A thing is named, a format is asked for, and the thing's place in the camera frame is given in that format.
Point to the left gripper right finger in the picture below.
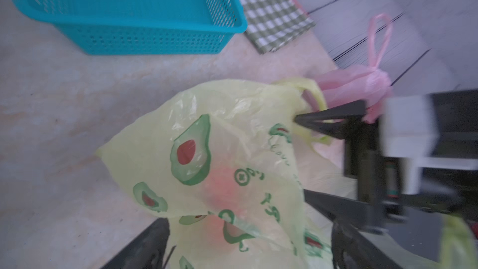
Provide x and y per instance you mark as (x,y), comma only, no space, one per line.
(351,250)

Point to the green checkered cloth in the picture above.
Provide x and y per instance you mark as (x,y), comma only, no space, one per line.
(272,24)

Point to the red apple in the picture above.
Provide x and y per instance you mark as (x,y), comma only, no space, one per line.
(225,199)

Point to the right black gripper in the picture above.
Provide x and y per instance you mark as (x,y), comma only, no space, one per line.
(380,180)

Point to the pink strawberry plastic bag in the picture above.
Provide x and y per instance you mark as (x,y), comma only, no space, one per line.
(362,82)

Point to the teal plastic basket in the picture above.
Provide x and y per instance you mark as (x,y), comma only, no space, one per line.
(141,27)

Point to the yellow-green avocado plastic bag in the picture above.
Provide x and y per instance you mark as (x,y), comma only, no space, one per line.
(163,159)

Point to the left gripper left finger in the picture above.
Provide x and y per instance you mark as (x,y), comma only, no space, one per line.
(146,251)

